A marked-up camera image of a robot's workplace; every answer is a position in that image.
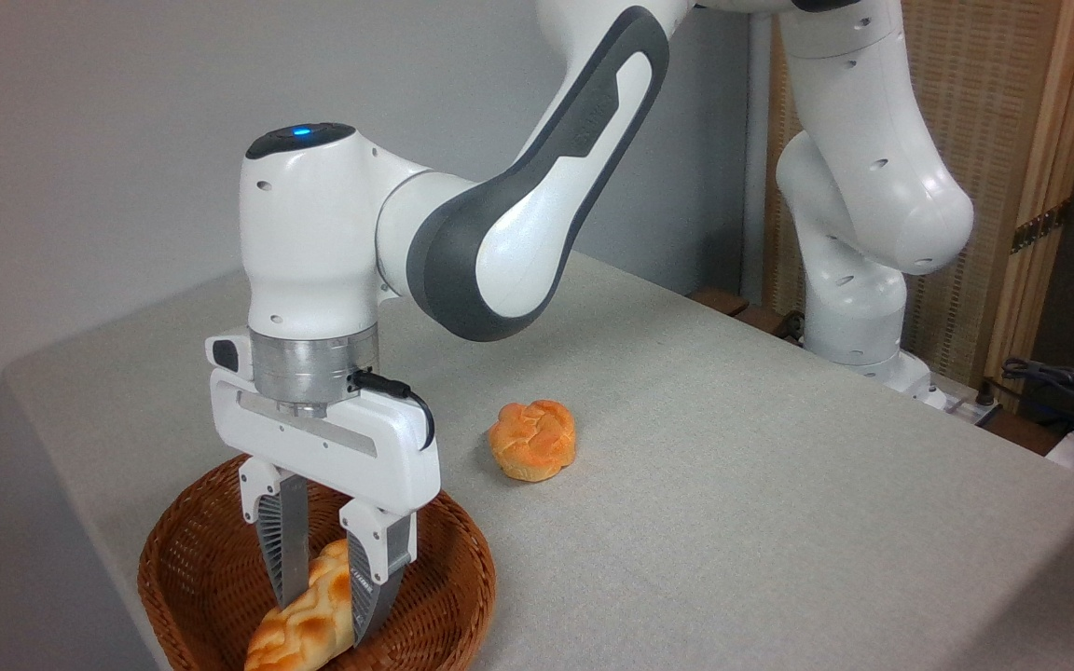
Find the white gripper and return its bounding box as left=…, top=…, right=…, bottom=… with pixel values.
left=204, top=333, right=443, bottom=648

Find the long braided bread loaf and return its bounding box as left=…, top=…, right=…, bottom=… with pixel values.
left=243, top=537, right=357, bottom=671

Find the round braided bread roll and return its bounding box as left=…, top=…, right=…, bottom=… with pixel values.
left=487, top=400, right=578, bottom=484

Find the brown wicker basket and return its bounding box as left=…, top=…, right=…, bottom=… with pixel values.
left=136, top=453, right=498, bottom=671

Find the grey tablecloth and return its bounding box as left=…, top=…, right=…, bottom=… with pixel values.
left=0, top=252, right=1074, bottom=671

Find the brown wooden board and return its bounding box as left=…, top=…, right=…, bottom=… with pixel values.
left=689, top=288, right=805, bottom=342

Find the metal screen hinge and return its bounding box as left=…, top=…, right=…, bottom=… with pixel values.
left=1010, top=199, right=1072, bottom=255

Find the wooden rattan folding screen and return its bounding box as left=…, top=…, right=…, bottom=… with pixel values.
left=764, top=0, right=1074, bottom=404

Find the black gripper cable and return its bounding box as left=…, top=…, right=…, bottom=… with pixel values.
left=350, top=369, right=436, bottom=453

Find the black cable bundle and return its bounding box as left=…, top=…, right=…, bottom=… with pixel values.
left=1000, top=356, right=1074, bottom=441

